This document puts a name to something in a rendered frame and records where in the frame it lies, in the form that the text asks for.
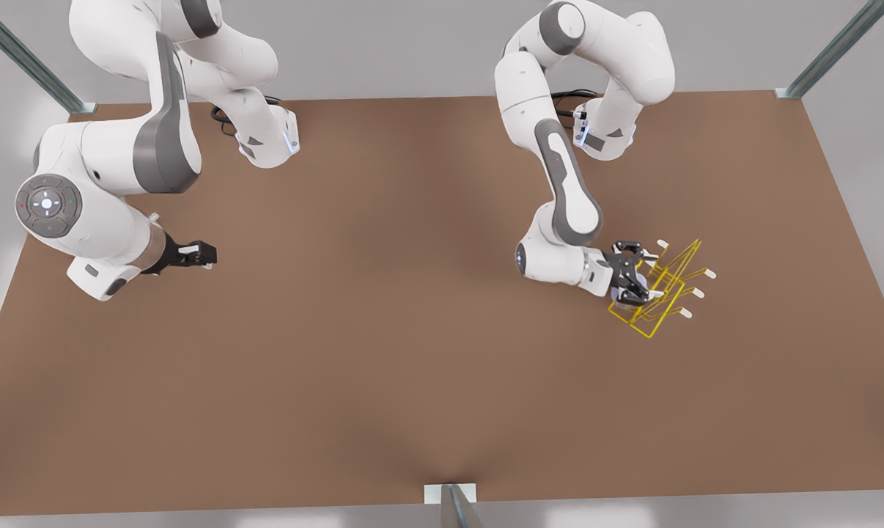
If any silver frame post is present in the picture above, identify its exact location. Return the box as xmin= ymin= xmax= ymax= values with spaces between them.
xmin=423 ymin=483 xmax=488 ymax=528
xmin=774 ymin=0 xmax=884 ymax=100
xmin=0 ymin=0 xmax=97 ymax=115

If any yellow wire cup holder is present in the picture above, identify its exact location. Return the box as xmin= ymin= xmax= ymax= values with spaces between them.
xmin=608 ymin=238 xmax=718 ymax=340

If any black cable loop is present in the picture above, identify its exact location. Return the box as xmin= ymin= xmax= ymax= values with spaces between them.
xmin=210 ymin=95 xmax=283 ymax=138
xmin=550 ymin=89 xmax=602 ymax=120

